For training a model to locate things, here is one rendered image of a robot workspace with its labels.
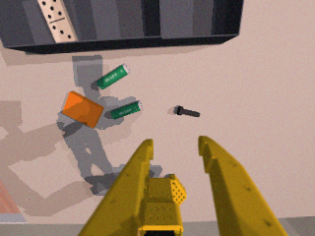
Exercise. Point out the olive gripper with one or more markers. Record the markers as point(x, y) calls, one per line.
point(240, 208)

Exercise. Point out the dark grey bin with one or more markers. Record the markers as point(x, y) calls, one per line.
point(121, 24)

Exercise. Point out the green aa battery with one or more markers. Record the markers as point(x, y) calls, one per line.
point(126, 110)
point(113, 76)

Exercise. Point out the black bolt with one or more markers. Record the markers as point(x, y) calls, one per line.
point(181, 111)

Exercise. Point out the white domino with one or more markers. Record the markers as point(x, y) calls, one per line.
point(58, 20)

